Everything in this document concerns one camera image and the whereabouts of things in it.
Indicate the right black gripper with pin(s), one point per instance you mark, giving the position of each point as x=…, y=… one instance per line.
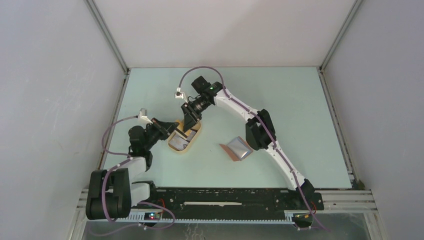
x=189, y=120

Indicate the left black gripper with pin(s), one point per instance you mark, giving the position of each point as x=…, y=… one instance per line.
x=164, y=128

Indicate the yellow oval tray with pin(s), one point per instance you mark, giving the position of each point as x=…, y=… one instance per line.
x=197, y=128

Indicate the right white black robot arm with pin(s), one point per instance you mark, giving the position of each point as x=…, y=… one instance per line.
x=260, y=133

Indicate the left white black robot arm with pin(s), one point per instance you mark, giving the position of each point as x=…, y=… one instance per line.
x=113, y=192

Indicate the credit card stack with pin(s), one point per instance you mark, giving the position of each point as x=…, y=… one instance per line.
x=180, y=143

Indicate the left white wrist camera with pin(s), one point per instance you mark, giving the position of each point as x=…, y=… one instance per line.
x=143, y=116

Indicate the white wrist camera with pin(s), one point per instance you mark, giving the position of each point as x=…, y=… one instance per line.
x=143, y=116
x=181, y=95

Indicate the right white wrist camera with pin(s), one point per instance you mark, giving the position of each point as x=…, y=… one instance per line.
x=181, y=95

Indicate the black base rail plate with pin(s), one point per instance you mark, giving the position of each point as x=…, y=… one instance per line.
x=232, y=204

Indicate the aluminium frame rail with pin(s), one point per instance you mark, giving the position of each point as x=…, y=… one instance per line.
x=335, y=202

